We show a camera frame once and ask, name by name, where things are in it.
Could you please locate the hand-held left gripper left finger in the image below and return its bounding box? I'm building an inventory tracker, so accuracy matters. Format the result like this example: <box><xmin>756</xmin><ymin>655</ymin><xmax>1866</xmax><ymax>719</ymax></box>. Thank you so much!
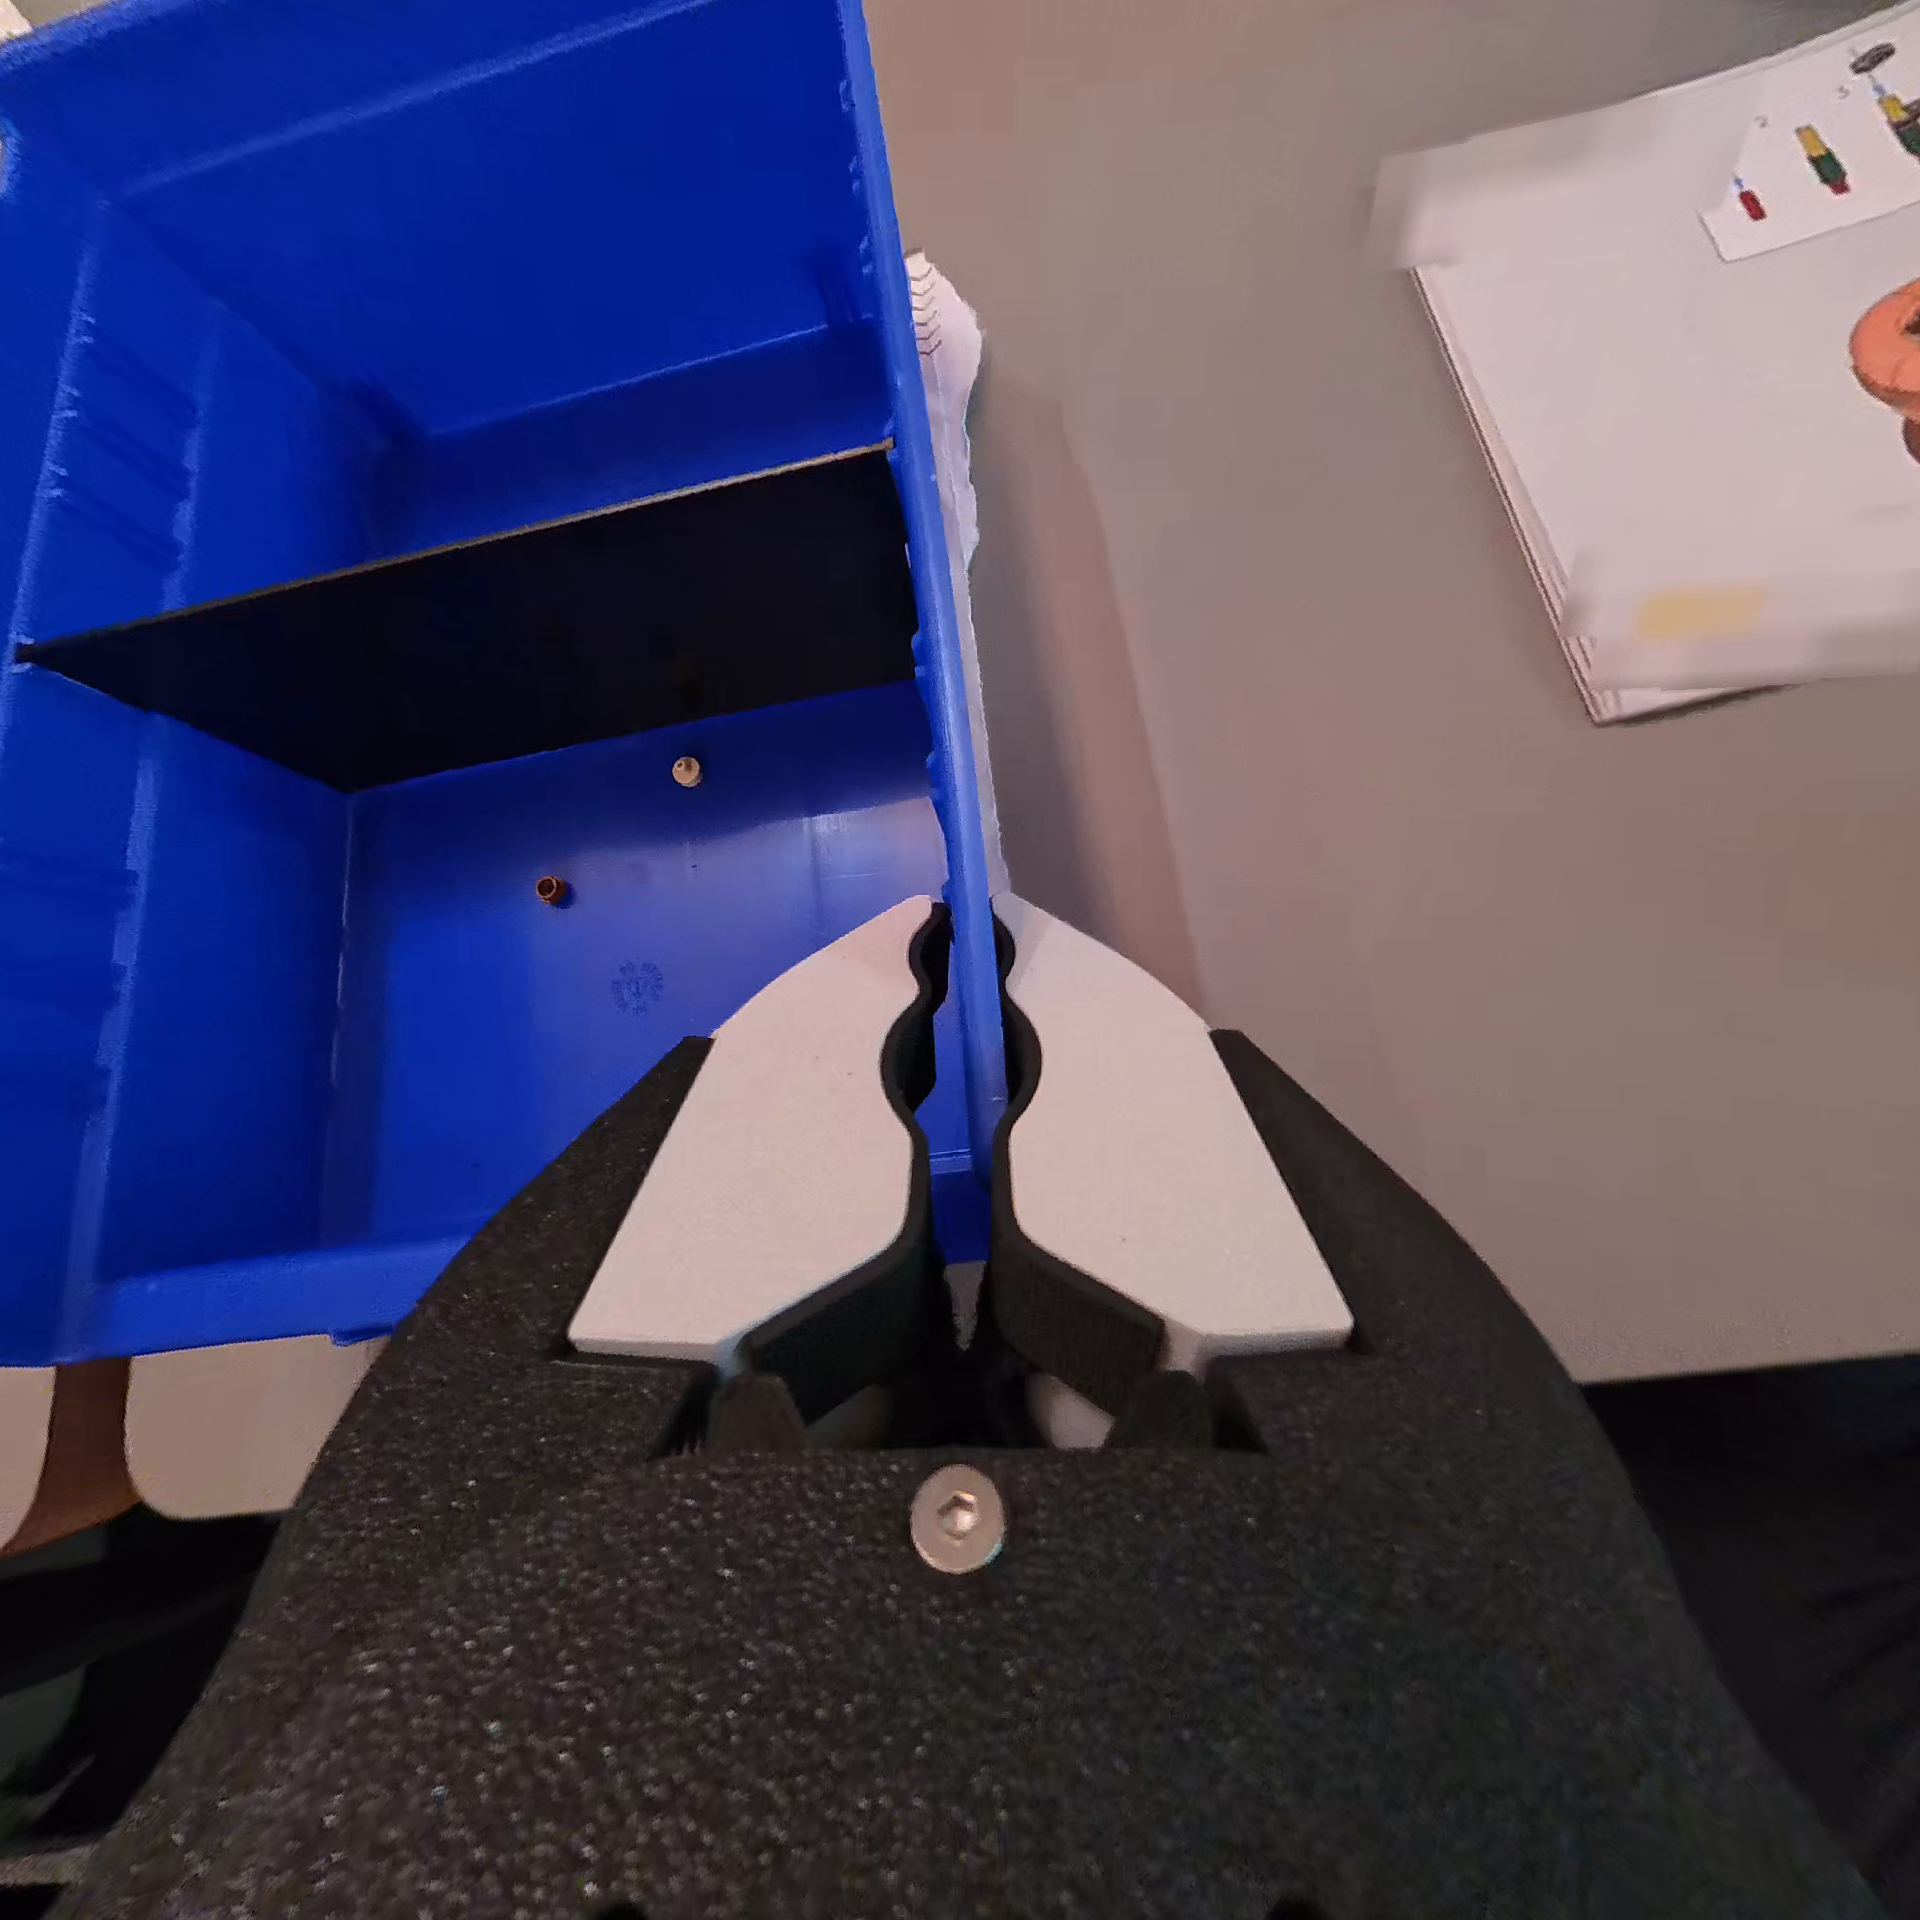
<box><xmin>568</xmin><ymin>896</ymin><xmax>955</xmax><ymax>1424</ymax></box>

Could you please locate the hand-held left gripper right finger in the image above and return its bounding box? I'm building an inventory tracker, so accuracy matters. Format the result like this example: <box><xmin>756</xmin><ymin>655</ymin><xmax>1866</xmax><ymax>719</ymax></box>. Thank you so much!
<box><xmin>987</xmin><ymin>896</ymin><xmax>1355</xmax><ymax>1424</ymax></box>

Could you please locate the blue plastic bin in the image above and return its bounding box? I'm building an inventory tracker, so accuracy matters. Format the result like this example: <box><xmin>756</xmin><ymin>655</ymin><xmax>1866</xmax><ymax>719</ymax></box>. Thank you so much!
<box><xmin>0</xmin><ymin>0</ymin><xmax>1011</xmax><ymax>1368</ymax></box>

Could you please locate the grey desk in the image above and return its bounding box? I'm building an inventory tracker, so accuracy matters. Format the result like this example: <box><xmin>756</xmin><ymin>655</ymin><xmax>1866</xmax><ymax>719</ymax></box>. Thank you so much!
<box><xmin>862</xmin><ymin>0</ymin><xmax>1920</xmax><ymax>1383</ymax></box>

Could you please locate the black bin divider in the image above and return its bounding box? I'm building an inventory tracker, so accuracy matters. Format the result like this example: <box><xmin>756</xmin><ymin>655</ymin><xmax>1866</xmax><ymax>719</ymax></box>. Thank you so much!
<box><xmin>17</xmin><ymin>441</ymin><xmax>921</xmax><ymax>792</ymax></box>

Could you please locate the toy instruction booklet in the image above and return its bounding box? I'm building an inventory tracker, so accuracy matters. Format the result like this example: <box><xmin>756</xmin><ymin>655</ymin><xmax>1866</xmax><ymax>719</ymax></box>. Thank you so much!
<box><xmin>1366</xmin><ymin>29</ymin><xmax>1920</xmax><ymax>725</ymax></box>

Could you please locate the orange toy flower pot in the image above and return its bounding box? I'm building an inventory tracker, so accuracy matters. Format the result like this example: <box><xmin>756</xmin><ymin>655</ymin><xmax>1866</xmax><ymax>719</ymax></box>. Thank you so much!
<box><xmin>1848</xmin><ymin>276</ymin><xmax>1920</xmax><ymax>458</ymax></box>

